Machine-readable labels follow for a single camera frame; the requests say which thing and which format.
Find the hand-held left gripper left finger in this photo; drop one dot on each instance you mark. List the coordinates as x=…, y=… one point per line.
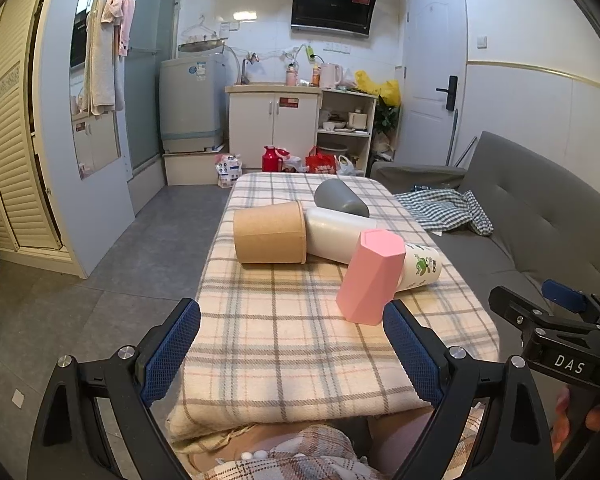
x=172, y=350

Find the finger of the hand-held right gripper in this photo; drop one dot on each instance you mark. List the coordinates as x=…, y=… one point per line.
x=565, y=295
x=515, y=305

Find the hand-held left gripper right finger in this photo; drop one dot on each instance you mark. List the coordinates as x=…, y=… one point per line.
x=410, y=355

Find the pink faceted cup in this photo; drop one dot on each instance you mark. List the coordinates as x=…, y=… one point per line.
x=367, y=275

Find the white cup with green print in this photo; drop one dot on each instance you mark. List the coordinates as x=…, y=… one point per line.
x=422, y=267

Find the plain white cup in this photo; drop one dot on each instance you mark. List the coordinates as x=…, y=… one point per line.
x=330, y=235

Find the brown paper cup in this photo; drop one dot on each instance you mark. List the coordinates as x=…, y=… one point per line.
x=267, y=232

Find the grey cup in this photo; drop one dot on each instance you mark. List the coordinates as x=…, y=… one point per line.
x=337, y=200

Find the person's right hand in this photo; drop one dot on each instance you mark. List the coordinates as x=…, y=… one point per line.
x=561, y=405

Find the grey sofa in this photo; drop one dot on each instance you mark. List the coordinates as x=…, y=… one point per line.
x=530, y=210

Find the plaid blanket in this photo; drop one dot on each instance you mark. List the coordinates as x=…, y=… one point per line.
x=280, y=320

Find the green checked cloth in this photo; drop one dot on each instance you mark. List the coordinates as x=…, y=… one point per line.
x=445, y=212

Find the person's plaid clothing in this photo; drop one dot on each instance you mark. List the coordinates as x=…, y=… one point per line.
x=300, y=452

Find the white washing machine platform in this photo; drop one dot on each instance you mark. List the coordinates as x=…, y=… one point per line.
x=190, y=167

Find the white detergent pouch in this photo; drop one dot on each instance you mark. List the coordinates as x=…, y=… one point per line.
x=228, y=170

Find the white plastic bag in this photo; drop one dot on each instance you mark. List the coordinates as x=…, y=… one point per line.
x=349, y=166

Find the red shopping bag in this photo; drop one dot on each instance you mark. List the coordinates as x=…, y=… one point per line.
x=321, y=162

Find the red thermos jug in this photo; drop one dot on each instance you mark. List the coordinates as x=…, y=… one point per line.
x=271, y=160

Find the green potted plant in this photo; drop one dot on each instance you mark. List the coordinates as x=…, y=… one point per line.
x=387, y=117

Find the white open shelf unit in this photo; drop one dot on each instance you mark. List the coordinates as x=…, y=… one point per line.
x=342, y=132

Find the white sink cabinet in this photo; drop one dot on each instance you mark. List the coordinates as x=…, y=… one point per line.
x=270, y=127

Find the grey washing machine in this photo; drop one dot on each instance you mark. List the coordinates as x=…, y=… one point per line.
x=192, y=100

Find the yellow plastic bag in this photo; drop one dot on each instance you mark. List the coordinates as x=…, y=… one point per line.
x=380, y=87

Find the frosted glass sliding door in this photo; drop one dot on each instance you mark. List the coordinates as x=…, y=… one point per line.
x=147, y=85

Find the louvered wardrobe door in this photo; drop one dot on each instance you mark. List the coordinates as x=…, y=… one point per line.
x=15, y=135

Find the white door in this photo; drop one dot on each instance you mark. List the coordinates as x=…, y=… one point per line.
x=432, y=50

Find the pink electric kettle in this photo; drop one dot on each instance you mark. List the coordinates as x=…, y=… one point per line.
x=330, y=76

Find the metal faucet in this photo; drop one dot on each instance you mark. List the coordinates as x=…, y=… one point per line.
x=246, y=67

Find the orange bottle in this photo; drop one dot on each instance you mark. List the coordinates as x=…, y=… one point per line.
x=315, y=75

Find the white hanging towel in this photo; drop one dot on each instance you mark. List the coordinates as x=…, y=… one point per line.
x=100, y=60

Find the pink bottle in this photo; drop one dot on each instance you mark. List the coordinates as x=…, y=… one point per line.
x=292, y=75

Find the white clothes hanger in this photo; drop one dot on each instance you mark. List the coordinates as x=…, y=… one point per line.
x=200, y=30

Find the pink hanging towel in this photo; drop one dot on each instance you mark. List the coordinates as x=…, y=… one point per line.
x=122, y=15

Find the wall mirror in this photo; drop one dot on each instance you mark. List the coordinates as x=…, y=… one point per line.
x=97, y=140

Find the white light switch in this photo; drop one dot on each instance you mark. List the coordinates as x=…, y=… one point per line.
x=482, y=41

